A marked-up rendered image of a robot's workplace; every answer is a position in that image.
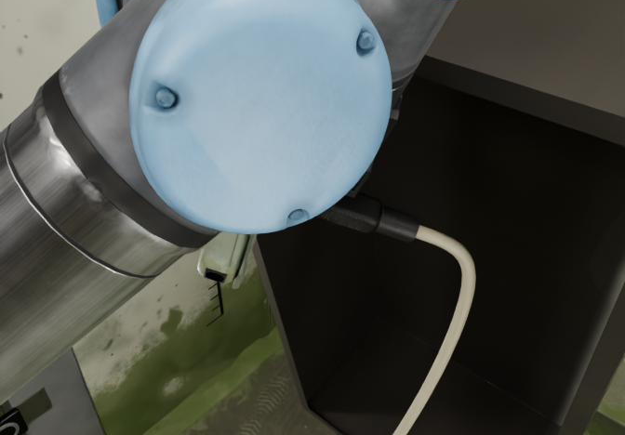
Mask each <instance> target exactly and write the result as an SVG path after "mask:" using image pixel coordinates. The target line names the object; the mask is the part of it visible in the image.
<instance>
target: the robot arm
mask: <svg viewBox="0 0 625 435"><path fill-rule="evenodd" d="M457 1H458V0H96V4H97V10H98V15H99V21H100V27H101V29H99V30H98V31H97V32H96V33H95V34H94V35H93V36H92V37H91V38H90V39H89V40H88V41H87V42H86V43H85V44H84V45H82V46H81V47H80V48H79V49H78V50H77V51H76V52H75V53H74V54H73V55H72V56H71V57H70V58H69V59H67V60H66V61H65V62H64V63H63V64H62V66H61V67H60V68H59V69H58V70H57V71H56V72H55V73H54V74H53V75H52V76H51V77H49V78H48V79H47V81H46V82H45V83H43V84H42V85H41V86H40V87H39V88H38V90H37V92H36V95H35V97H34V99H33V103H32V104H31V105H30V106H29V107H28V108H26V109H25V110H24V111H23V112H22V113H21V114H20V115H19V116H18V117H17V118H16V119H15V120H14V121H13V122H12V123H10V124H9V125H8V126H7V127H6V128H5V129H4V130H3V131H2V132H1V133H0V405H1V404H2V403H4V402H5V401H6V400H8V399H9V398H10V397H11V396H12V395H14V394H15V393H16V392H17V391H19V390H20V389H21V388H22V387H24V386H25V385H26V384H27V383H28V382H30V381H31V380H32V379H33V378H35V377H36V376H37V375H38V374H40V373H41V372H42V371H43V370H45V369H46V368H47V367H48V366H49V365H51V364H52V363H53V362H54V361H56V360H57V359H58V358H59V357H60V356H61V355H62V354H63V353H65V352H66V351H67V350H68V349H70V348H71V347H72V346H73V345H75V344H76V343H77V342H78V341H79V340H81V339H82V338H83V337H84V336H86V335H87V334H88V333H89V332H91V331H92V330H93V329H94V328H95V327H97V326H98V325H99V324H100V323H102V322H103V321H104V320H105V319H107V318H108V317H109V316H110V315H112V314H113V313H114V312H115V311H116V310H118V309H119V308H120V307H122V306H123V305H124V304H125V303H126V302H128V300H129V299H130V298H132V297H133V296H134V295H136V294H137V293H138V292H139V291H140V290H142V289H143V288H144V287H145V286H146V285H148V284H149V283H150V282H151V281H153V280H154V279H155V278H156V277H158V276H159V275H160V274H161V273H162V272H164V271H165V270H166V269H168V268H169V267H170V266H171V265H172V264H174V263H175V262H176V261H177V260H179V259H180V258H181V257H182V256H184V255H186V254H189V253H192V252H195V251H197V250H199V249H200V248H201V247H202V246H204V245H205V244H207V243H208V242H209V241H211V240H212V239H213V238H214V237H216V236H217V235H218V234H219V233H221V232H222V231H225V232H230V233H239V234H259V233H268V232H273V231H280V230H284V229H285V228H287V227H291V226H294V225H297V224H300V223H302V222H304V221H307V220H309V219H311V218H314V217H316V216H318V215H320V214H321V213H323V212H324V211H326V210H327V209H328V208H329V207H331V206H332V205H333V204H335V203H336V202H337V201H339V200H340V199H341V198H342V197H343V196H344V195H347V196H350V197H352V198H354V197H355V196H356V194H357V193H358V192H359V191H360V189H361V188H362V186H363V185H364V183H365V182H366V180H367V178H368V177H369V175H370V174H371V170H372V166H373V162H374V158H375V156H376V154H377V152H378V151H379V149H380V147H381V145H382V144H383V142H384V141H385V139H386V138H387V137H388V136H389V134H390V132H391V131H392V129H393V127H394V126H395V124H396V123H397V121H398V117H399V111H400V103H401V100H402V96H403V93H404V90H405V88H406V86H407V84H408V83H409V81H410V79H411V78H412V76H413V74H414V72H415V70H416V69H417V67H418V66H419V63H420V62H421V60H422V58H423V57H424V55H425V53H426V52H427V50H428V49H429V47H430V45H431V44H432V41H433V40H434V38H435V36H436V35H437V34H438V32H439V31H440V29H441V27H442V26H443V24H444V22H445V20H446V19H447V17H448V15H449V14H450V12H451V10H452V9H453V7H454V5H455V4H456V3H457ZM359 179H361V180H360V182H359V183H358V185H357V186H356V188H355V189H352V187H353V186H354V185H355V184H356V183H357V182H358V180H359Z"/></svg>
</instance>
